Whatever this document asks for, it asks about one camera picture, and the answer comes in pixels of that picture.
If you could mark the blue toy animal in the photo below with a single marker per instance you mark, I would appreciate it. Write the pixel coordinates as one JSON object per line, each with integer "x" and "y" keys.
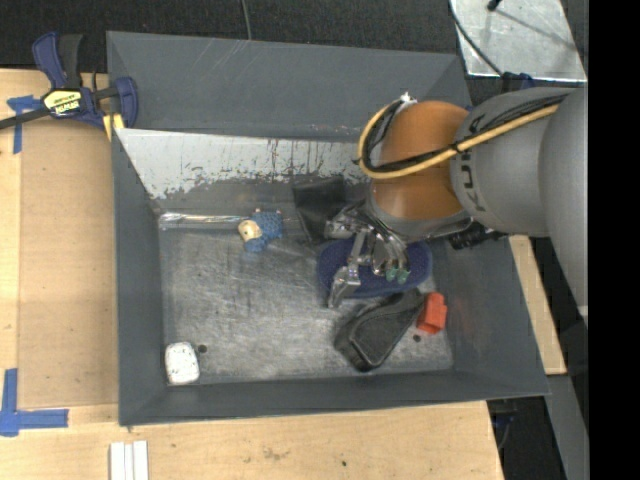
{"x": 265, "y": 228}

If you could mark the grey metal bin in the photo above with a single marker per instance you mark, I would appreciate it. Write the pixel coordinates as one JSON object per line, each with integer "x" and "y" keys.
{"x": 240, "y": 298}

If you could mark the red-orange toy block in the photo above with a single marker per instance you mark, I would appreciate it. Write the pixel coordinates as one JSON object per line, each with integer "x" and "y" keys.
{"x": 432, "y": 313}

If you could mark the pale wood board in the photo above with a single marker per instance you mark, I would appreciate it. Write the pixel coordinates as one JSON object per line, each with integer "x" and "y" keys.
{"x": 65, "y": 268}

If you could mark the white speckled sponge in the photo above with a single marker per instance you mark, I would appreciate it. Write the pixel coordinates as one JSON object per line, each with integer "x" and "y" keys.
{"x": 181, "y": 363}

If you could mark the blue oval pad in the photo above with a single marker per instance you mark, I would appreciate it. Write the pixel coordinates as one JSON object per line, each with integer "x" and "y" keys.
{"x": 417, "y": 265}

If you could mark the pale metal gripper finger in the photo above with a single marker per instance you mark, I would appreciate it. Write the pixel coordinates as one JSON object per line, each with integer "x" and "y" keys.
{"x": 354, "y": 279}
{"x": 337, "y": 290}

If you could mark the clear plastic tube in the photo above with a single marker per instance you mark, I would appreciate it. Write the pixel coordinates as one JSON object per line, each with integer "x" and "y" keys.
{"x": 200, "y": 220}

